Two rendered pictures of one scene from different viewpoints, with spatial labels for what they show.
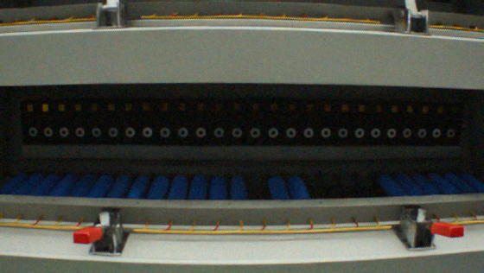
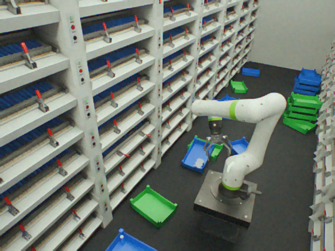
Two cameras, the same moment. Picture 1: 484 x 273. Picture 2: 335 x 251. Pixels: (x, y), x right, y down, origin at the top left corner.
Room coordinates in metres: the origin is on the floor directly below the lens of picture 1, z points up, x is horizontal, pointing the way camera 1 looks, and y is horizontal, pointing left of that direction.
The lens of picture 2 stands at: (-0.53, 1.04, 1.55)
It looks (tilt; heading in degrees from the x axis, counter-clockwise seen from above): 34 degrees down; 301
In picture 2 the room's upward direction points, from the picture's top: 2 degrees clockwise
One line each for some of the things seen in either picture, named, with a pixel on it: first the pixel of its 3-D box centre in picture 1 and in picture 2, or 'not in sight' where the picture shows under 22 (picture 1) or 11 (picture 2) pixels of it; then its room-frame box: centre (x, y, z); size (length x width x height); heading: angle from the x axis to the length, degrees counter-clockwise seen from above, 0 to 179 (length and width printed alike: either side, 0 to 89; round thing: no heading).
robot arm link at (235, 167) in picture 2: not in sight; (235, 171); (-0.34, -0.13, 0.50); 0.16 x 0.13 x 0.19; 66
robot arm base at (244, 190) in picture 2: not in sight; (239, 189); (-0.39, -0.12, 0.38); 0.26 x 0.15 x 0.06; 10
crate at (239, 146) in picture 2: not in sight; (244, 150); (-0.23, -0.98, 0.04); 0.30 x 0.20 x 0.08; 143
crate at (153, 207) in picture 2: not in sight; (153, 205); (0.15, 0.06, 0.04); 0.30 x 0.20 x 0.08; 172
